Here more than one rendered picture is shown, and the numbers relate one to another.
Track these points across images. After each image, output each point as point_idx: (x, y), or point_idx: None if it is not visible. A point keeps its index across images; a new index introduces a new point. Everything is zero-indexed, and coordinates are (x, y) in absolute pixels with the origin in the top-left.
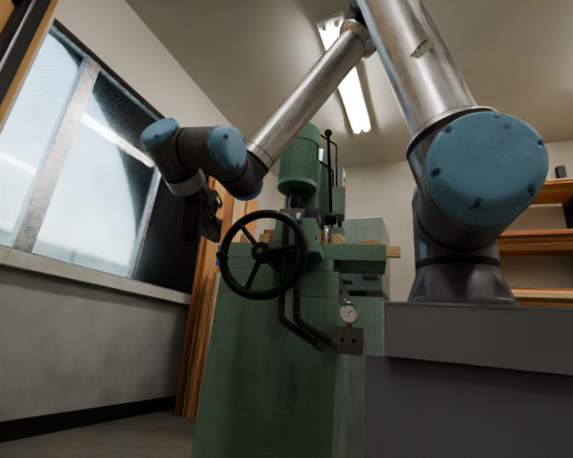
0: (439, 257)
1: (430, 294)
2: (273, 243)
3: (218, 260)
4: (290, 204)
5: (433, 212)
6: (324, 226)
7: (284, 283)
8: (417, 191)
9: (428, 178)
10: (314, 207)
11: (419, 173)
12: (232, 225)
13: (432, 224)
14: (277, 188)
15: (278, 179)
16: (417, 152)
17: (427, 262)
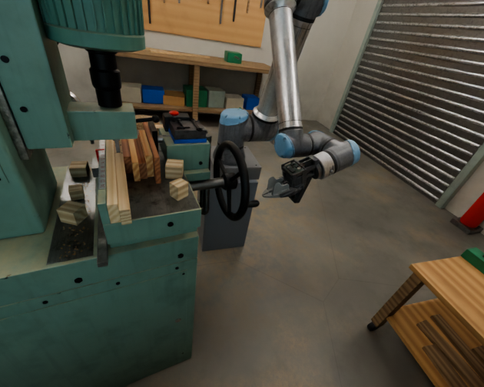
0: (243, 144)
1: (244, 157)
2: (208, 169)
3: (246, 211)
4: (120, 88)
5: (265, 139)
6: (76, 97)
7: (221, 189)
8: (245, 120)
9: (276, 135)
10: (61, 60)
11: (271, 130)
12: (248, 176)
13: (258, 140)
14: (111, 50)
15: (125, 32)
16: (275, 124)
17: (242, 147)
